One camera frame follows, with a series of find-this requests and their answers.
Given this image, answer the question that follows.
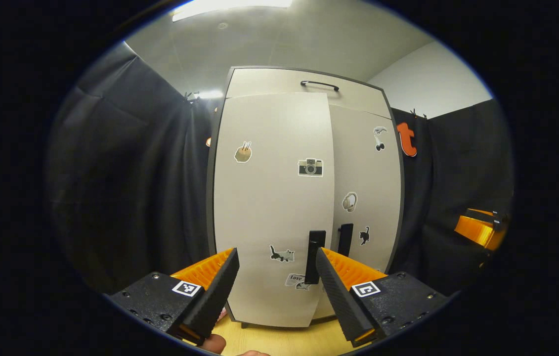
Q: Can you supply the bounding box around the white and grey shoe cabinet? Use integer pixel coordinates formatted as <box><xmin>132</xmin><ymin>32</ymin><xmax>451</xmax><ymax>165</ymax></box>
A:
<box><xmin>206</xmin><ymin>65</ymin><xmax>405</xmax><ymax>329</ymax></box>

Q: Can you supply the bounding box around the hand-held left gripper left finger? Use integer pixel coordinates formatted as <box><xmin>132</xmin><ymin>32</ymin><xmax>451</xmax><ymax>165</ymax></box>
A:
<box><xmin>106</xmin><ymin>247</ymin><xmax>240</xmax><ymax>346</ymax></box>

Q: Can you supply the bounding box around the black drawer handle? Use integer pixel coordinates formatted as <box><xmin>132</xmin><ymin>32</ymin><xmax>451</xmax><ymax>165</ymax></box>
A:
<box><xmin>301</xmin><ymin>80</ymin><xmax>340</xmax><ymax>92</ymax></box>

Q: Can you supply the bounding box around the white cabinet door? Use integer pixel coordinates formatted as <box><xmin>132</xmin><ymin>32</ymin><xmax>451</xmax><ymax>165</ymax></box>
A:
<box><xmin>311</xmin><ymin>104</ymin><xmax>403</xmax><ymax>321</ymax></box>
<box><xmin>214</xmin><ymin>92</ymin><xmax>335</xmax><ymax>328</ymax></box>

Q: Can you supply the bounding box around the white cabinet drawer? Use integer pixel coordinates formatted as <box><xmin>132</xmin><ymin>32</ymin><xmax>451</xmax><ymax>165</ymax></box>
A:
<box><xmin>225</xmin><ymin>67</ymin><xmax>392</xmax><ymax>119</ymax></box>

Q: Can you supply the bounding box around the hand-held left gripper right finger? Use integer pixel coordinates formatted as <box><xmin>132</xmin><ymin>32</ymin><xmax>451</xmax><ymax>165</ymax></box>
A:
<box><xmin>315</xmin><ymin>247</ymin><xmax>450</xmax><ymax>348</ymax></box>

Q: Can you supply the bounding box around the black door handle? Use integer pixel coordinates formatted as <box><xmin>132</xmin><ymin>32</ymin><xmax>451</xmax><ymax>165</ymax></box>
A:
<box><xmin>337</xmin><ymin>223</ymin><xmax>354</xmax><ymax>258</ymax></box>
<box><xmin>304</xmin><ymin>230</ymin><xmax>327</xmax><ymax>285</ymax></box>

